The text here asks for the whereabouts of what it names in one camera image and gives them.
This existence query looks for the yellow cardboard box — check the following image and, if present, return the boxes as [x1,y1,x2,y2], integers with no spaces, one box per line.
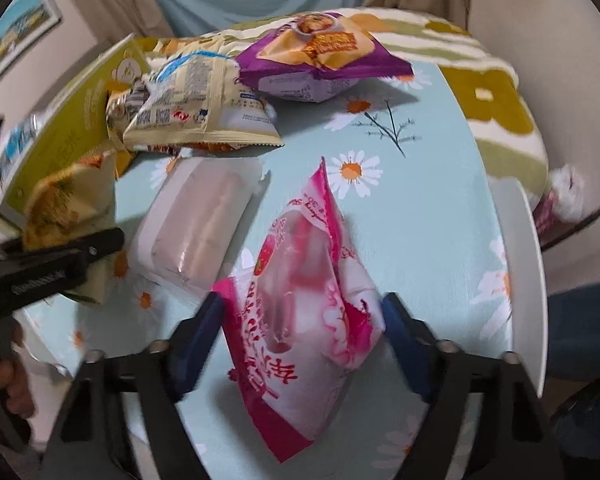
[0,32,153,231]

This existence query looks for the black coat rack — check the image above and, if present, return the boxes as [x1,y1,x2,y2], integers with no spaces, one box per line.
[540,180,600,253]

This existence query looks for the yellow cartoon snack bag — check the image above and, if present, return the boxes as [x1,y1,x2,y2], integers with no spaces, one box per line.
[22,152,126,306]

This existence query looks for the green striped floral blanket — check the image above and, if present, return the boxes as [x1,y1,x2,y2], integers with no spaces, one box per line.
[145,7,551,206]

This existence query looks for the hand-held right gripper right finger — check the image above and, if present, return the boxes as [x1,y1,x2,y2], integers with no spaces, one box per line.
[380,292,563,480]

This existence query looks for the white round table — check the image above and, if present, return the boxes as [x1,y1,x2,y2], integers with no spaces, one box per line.
[490,177,548,396]

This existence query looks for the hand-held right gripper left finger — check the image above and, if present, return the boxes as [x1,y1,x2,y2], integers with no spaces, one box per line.
[45,292,226,480]

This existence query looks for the cream blue snack bag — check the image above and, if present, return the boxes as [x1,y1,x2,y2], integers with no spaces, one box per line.
[122,52,286,151]

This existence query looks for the blue jeans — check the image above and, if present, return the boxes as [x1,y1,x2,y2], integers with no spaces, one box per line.
[545,280,600,480]

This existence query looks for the purple snack bag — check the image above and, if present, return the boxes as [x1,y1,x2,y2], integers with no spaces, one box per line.
[235,11,415,103]

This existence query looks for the cream white cake packet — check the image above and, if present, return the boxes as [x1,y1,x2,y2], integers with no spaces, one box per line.
[130,157,271,306]

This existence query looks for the pink strawberry snack packet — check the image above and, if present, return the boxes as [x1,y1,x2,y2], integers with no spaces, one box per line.
[211,157,386,463]

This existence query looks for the tan black lettered snack bag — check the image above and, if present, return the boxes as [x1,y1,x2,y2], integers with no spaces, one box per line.
[105,72,156,153]

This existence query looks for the framed houses picture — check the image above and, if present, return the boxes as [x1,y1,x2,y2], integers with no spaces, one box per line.
[0,0,61,98]

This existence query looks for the white purple bag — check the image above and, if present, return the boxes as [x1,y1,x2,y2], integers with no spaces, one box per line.
[532,165,588,241]

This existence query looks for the red snack bag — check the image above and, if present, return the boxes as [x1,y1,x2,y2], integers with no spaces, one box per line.
[145,141,246,155]

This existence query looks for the person's left hand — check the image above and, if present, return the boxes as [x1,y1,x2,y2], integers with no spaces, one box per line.
[0,320,36,416]

